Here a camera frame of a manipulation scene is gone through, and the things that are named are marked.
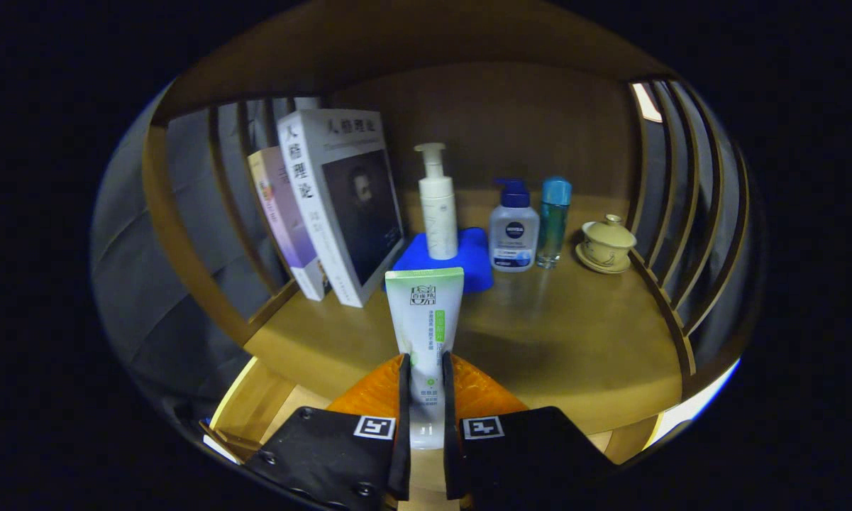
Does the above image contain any blue cloth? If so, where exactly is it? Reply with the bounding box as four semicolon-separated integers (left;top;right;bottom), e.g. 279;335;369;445
384;227;495;294

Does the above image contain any wooden drawer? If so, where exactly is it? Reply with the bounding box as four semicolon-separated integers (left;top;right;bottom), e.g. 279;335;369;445
199;355;664;511

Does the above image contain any purple book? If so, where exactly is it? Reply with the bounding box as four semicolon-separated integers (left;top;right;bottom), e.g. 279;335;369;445
248;145;331;302

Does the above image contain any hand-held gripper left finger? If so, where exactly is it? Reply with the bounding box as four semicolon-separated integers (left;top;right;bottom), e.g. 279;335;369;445
245;353;412;508

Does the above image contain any white green tube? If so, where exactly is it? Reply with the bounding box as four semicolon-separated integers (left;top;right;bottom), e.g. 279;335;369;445
384;268;465;450

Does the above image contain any wooden cabinet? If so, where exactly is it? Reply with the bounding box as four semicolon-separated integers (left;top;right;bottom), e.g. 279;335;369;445
142;0;753;441

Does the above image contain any teal bottle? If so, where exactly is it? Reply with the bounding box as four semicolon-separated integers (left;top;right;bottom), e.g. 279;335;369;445
536;177;573;270

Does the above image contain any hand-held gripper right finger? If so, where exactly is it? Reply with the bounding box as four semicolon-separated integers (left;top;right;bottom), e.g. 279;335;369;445
441;351;611;508

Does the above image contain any clear bottle dark blue cap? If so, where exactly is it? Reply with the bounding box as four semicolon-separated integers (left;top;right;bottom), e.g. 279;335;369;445
488;177;541;273

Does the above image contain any yellow lidded teacup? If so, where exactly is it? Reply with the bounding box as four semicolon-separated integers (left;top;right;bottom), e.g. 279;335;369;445
575;214;638;275

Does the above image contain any white book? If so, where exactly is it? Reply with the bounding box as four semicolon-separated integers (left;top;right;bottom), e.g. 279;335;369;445
277;109;406;309

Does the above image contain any white pump bottle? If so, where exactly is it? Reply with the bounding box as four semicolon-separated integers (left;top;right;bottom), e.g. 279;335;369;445
414;143;460;261

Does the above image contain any wooden countertop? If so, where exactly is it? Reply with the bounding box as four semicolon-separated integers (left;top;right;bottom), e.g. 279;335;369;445
245;188;685;435

